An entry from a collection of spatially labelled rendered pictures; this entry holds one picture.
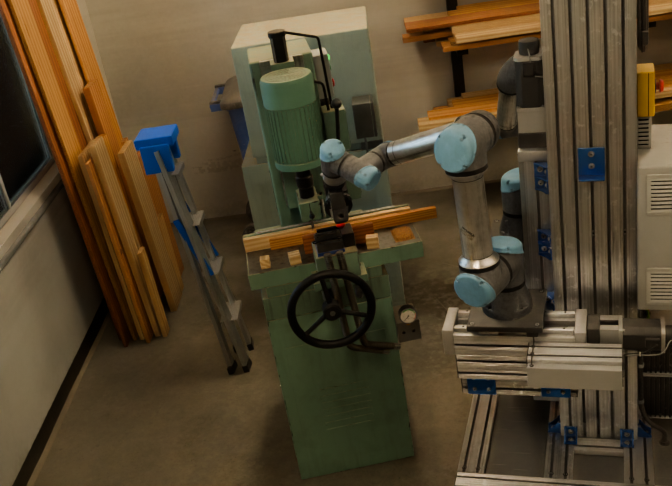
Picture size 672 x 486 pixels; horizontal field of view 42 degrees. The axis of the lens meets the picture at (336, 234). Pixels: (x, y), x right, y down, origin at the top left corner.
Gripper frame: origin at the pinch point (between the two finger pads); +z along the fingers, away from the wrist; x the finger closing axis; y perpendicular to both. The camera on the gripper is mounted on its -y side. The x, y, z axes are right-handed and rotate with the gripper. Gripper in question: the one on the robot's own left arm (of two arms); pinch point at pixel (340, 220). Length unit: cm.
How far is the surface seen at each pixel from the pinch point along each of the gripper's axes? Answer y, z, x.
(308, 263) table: -5.9, 12.9, 12.8
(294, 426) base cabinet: -38, 69, 29
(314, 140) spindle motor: 21.7, -16.4, 3.3
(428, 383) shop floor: -14, 112, -29
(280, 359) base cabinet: -24, 43, 29
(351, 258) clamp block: -12.5, 4.8, -1.1
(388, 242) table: -2.7, 14.7, -15.5
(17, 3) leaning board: 151, 10, 112
